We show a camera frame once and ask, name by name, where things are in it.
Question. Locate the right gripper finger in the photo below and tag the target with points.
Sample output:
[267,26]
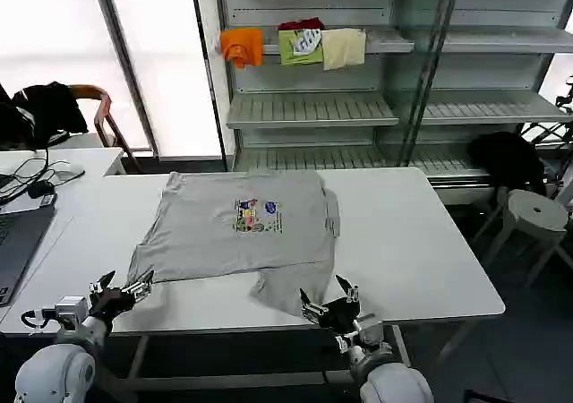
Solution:
[313,311]
[352,293]

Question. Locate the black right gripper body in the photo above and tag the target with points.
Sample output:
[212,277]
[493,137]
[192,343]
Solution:
[342,313]

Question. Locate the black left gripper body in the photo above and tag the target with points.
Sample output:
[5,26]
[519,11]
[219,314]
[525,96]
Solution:
[109,302]

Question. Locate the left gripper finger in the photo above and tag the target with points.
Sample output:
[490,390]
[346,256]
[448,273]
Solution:
[100,285]
[141,288]

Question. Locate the grey printed t-shirt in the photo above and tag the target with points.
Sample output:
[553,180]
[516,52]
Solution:
[201,233]

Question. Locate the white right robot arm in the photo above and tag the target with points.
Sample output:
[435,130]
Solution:
[394,383]

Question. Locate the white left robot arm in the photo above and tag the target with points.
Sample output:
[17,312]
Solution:
[53,371]

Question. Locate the dark grey laptop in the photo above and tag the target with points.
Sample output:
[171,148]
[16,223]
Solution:
[22,242]

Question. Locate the small black desk device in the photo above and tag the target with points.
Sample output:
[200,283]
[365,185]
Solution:
[47,200]

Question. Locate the black computer mouse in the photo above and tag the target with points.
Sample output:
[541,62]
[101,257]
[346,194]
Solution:
[41,190]

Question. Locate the wooden chair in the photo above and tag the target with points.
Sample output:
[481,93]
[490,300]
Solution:
[104,103]

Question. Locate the grey metal shelf rack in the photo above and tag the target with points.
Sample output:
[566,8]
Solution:
[313,107]

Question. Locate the white round stool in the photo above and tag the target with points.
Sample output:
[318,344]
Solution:
[535,210]

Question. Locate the black bag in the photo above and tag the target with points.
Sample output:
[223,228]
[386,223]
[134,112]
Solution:
[506,156]

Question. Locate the white table frame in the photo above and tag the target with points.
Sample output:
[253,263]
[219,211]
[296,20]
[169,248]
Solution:
[224,381]

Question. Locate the dark window post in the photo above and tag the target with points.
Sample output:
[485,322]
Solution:
[123,62]

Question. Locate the thin black post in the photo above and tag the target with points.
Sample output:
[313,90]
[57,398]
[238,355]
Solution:
[208,62]

